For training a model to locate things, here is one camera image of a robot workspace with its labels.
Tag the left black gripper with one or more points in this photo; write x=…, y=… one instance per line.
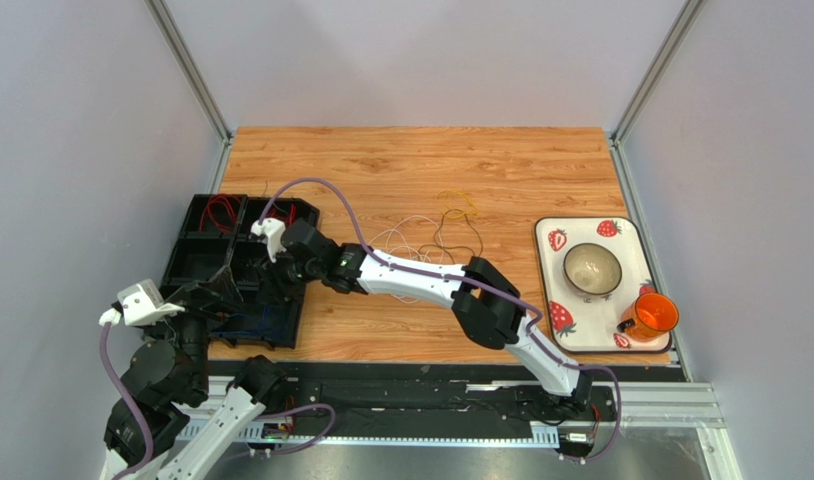
x=220, y=289

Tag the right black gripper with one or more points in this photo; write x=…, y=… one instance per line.
x=278, y=272

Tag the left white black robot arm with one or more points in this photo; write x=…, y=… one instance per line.
x=172, y=370

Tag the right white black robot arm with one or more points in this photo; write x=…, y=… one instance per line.
x=486, y=305

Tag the black compartment organizer tray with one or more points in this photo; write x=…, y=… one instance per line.
x=215, y=232

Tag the beige ceramic bowl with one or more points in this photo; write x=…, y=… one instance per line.
x=591, y=269

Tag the strawberry pattern white tray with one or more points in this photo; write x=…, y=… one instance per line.
x=583, y=324

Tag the orange plastic cup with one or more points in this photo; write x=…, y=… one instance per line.
x=649, y=317

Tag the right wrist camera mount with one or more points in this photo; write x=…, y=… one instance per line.
x=269, y=231

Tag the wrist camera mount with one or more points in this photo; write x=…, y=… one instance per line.
x=139, y=305
x=269, y=231

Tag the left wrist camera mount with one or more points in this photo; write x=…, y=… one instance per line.
x=139, y=305

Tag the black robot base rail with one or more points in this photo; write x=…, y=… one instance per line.
x=456, y=398

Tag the left aluminium frame post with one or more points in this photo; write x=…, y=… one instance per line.
x=174, y=38

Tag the aluminium frame post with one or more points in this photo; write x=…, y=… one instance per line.
x=673, y=40
x=174, y=38

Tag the white slotted cable duct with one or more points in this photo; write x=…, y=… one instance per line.
x=267, y=433

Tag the right aluminium frame post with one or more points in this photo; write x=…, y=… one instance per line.
x=673, y=40

